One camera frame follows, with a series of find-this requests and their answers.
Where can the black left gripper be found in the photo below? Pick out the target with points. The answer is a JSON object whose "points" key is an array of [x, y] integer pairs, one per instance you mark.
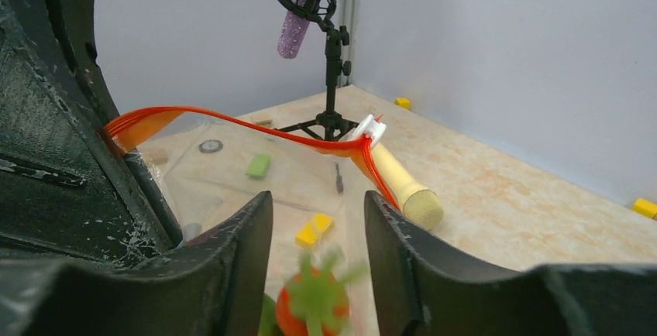
{"points": [[66, 190]]}

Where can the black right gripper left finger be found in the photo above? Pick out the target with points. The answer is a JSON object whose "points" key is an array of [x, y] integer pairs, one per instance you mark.
{"points": [[213, 285]]}

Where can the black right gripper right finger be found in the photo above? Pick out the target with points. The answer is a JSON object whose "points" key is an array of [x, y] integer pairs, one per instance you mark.
{"points": [[425, 286]]}

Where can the green toy cucumber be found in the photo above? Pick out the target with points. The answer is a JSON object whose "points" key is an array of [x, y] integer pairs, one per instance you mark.
{"points": [[268, 323]]}

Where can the orange toy carrot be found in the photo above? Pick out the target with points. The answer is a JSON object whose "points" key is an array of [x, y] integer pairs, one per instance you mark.
{"points": [[314, 301]]}

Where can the clear zip bag orange zipper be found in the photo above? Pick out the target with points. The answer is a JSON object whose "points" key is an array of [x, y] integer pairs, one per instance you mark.
{"points": [[208, 164]]}

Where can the wooden rolling pin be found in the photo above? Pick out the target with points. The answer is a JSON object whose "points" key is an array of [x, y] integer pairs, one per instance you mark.
{"points": [[418, 203]]}

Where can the yellow toy cylinder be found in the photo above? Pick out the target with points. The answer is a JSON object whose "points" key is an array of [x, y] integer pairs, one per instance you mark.
{"points": [[314, 231]]}

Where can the small green block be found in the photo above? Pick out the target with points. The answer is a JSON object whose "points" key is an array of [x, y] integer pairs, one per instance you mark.
{"points": [[259, 166]]}

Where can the yellow and wood peg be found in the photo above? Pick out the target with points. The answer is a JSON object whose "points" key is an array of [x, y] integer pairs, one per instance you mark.
{"points": [[645, 208]]}

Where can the purple grey microphone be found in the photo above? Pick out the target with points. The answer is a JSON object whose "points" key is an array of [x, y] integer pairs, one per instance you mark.
{"points": [[300, 13]]}

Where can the yellow block at wall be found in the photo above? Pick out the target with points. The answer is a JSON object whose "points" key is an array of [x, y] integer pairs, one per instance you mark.
{"points": [[403, 102]]}

